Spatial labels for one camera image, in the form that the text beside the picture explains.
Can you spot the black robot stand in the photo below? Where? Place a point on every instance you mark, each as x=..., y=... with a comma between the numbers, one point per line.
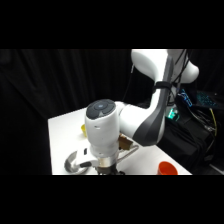
x=186, y=140

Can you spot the silver metal bowl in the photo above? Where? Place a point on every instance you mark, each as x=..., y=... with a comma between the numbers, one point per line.
x=72, y=165

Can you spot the yellow plastic cup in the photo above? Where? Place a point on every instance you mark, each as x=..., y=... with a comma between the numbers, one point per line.
x=84, y=130

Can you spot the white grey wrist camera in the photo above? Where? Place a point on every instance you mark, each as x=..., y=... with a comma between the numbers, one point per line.
x=84, y=156

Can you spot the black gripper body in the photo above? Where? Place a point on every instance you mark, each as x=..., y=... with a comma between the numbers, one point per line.
x=109, y=170

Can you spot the orange plastic bowl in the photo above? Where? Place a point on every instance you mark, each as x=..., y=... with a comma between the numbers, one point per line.
x=167, y=168

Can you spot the black curtain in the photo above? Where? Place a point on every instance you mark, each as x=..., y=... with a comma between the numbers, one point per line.
x=43, y=86

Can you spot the green base light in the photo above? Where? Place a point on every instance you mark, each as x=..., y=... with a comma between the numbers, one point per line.
x=172, y=114

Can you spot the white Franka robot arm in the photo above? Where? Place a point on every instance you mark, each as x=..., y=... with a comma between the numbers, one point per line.
x=140, y=110

